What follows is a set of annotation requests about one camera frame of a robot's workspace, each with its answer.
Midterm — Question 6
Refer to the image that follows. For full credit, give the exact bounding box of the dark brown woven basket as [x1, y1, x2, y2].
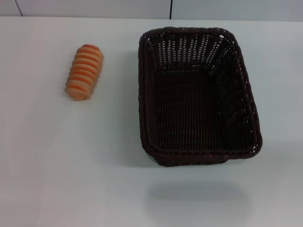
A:
[137, 26, 264, 168]

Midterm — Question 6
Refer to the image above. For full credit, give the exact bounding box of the orange striped bread roll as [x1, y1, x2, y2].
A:
[64, 44, 104, 102]

